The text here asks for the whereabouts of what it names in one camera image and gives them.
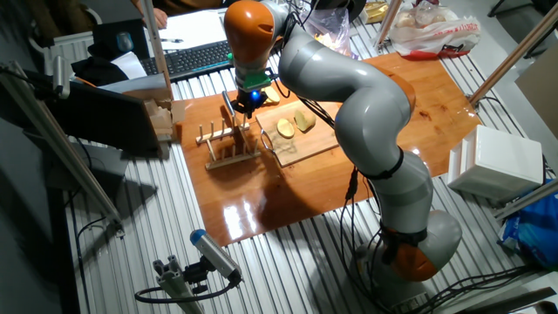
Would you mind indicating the person's forearm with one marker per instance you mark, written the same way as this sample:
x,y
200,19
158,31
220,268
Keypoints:
x,y
138,5

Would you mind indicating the gold snack packet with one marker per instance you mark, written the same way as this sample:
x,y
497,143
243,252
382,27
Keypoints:
x,y
376,11

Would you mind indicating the black cloth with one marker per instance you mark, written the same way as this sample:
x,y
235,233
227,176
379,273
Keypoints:
x,y
96,72

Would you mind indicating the small white paper sheet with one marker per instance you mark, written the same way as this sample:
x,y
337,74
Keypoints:
x,y
131,65

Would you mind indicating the steel cleaver knife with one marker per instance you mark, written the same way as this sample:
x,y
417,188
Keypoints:
x,y
228,102

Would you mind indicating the blue plastic bag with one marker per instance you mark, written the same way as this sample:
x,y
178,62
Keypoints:
x,y
532,227

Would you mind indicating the wooden peg dish rack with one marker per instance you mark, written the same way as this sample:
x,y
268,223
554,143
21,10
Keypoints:
x,y
226,163

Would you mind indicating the wooden cutting board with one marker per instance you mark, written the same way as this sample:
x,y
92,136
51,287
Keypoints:
x,y
314,144

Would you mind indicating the black computer keyboard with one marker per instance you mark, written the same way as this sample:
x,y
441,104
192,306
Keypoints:
x,y
196,61

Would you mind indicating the white plastic box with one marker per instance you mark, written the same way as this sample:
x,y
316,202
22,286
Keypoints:
x,y
501,161

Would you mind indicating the clear plastic bag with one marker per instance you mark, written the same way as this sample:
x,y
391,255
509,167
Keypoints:
x,y
331,30

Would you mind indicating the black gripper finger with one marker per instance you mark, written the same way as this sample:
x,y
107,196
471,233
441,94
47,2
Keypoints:
x,y
235,108
249,112

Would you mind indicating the dark pen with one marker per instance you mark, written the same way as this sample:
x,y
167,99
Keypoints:
x,y
172,40

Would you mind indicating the freshly cut potato slice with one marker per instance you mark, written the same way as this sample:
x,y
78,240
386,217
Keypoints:
x,y
285,128

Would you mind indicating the large white paper sheet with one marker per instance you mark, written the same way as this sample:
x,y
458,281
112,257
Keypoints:
x,y
196,26

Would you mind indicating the black monitor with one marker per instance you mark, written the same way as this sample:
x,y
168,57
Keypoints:
x,y
100,118

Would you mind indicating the white slatted rack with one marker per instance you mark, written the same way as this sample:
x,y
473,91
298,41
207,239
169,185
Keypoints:
x,y
65,43

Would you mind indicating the grey camera with blue end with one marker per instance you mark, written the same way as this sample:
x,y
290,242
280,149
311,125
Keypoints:
x,y
213,253

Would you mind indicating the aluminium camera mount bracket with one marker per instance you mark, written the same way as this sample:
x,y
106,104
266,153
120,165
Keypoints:
x,y
174,283

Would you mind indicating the person's bare hand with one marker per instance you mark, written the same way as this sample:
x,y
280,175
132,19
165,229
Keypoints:
x,y
158,17

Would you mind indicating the halved potato chunk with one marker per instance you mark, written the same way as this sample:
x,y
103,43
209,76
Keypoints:
x,y
304,120

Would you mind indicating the green wrist mount plate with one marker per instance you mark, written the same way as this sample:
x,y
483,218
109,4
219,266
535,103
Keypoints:
x,y
257,80

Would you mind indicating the aluminium frame strut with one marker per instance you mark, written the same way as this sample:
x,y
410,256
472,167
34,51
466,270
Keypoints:
x,y
65,146
388,22
156,43
527,198
514,54

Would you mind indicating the small grey frame camera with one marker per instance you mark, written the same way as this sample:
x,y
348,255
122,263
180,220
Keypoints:
x,y
61,76

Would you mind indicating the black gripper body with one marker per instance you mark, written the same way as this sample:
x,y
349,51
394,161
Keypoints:
x,y
247,98

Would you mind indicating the dark computer mouse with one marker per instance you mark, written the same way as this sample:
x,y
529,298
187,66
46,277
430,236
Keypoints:
x,y
124,42

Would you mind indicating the pale potato slice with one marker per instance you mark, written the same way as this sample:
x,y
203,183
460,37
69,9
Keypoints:
x,y
272,95

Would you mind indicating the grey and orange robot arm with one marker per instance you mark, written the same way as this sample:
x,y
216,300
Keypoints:
x,y
370,100

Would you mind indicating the brown cardboard panel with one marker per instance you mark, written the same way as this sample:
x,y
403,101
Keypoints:
x,y
540,87

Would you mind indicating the white shopping bag red print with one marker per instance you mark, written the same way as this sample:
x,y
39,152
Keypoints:
x,y
436,35

